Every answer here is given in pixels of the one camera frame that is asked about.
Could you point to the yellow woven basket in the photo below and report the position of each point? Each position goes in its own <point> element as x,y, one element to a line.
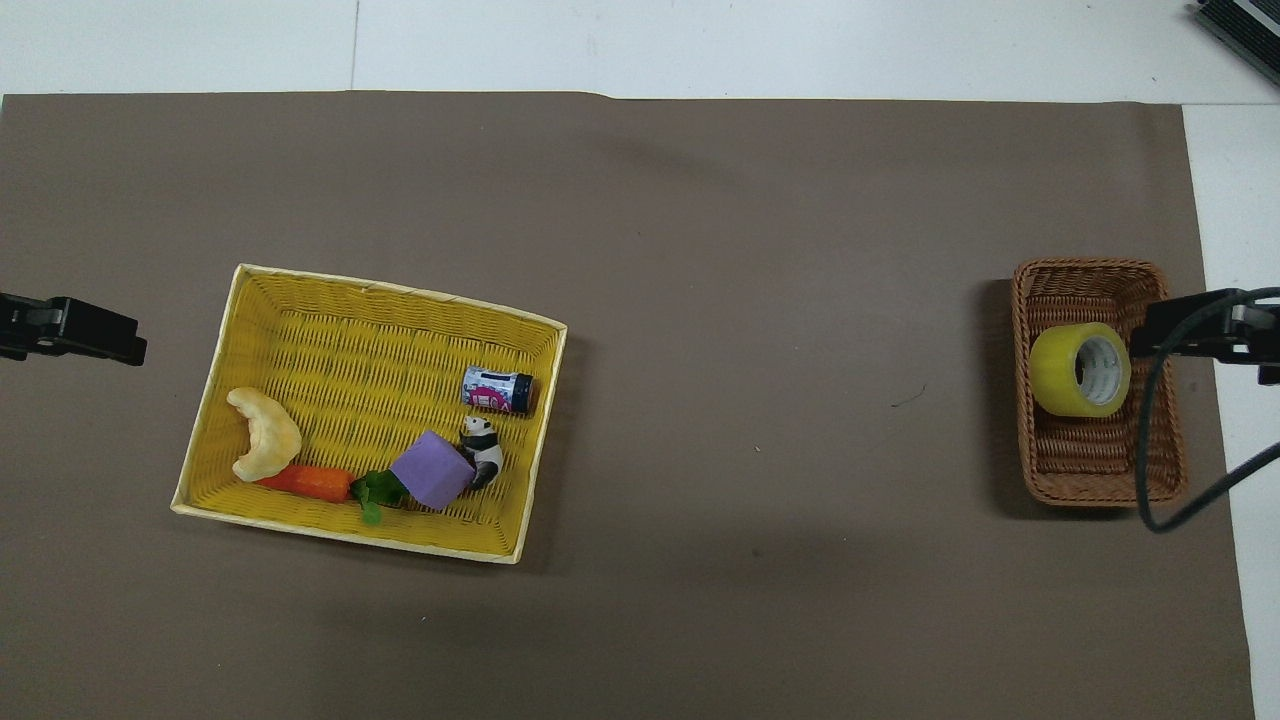
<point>330,345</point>

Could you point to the yellow tape roll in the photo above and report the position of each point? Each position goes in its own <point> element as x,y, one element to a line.
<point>1055,375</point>

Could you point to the brown wicker basket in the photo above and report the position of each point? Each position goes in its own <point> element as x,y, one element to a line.
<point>1100,460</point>

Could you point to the small printed can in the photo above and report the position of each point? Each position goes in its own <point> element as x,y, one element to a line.
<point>492,389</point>

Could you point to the panda figurine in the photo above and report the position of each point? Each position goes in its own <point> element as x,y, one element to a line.
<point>484,450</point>

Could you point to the purple foam cube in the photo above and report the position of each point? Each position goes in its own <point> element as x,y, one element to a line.
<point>430,470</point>

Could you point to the orange toy carrot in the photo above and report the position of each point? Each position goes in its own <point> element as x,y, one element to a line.
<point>315,482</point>

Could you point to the pale croissant toy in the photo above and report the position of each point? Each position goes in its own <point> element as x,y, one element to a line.
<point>268,432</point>

